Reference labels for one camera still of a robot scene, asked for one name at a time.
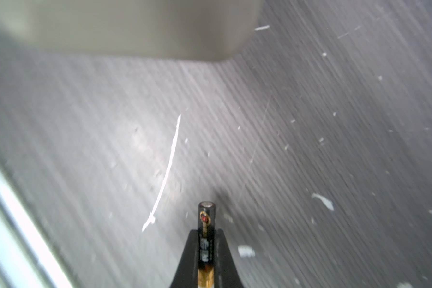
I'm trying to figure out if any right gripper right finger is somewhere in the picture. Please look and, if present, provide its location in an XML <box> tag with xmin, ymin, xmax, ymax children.
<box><xmin>214</xmin><ymin>229</ymin><xmax>244</xmax><ymax>288</ymax></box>

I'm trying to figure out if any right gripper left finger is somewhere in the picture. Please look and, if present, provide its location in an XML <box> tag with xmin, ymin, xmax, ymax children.
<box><xmin>170</xmin><ymin>230</ymin><xmax>199</xmax><ymax>288</ymax></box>

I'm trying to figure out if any black battery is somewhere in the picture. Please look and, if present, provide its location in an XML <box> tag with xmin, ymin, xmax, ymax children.
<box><xmin>198</xmin><ymin>201</ymin><xmax>216</xmax><ymax>288</ymax></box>

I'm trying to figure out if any white remote control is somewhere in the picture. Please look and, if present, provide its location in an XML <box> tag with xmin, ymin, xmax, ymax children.
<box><xmin>0</xmin><ymin>1</ymin><xmax>263</xmax><ymax>61</ymax></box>

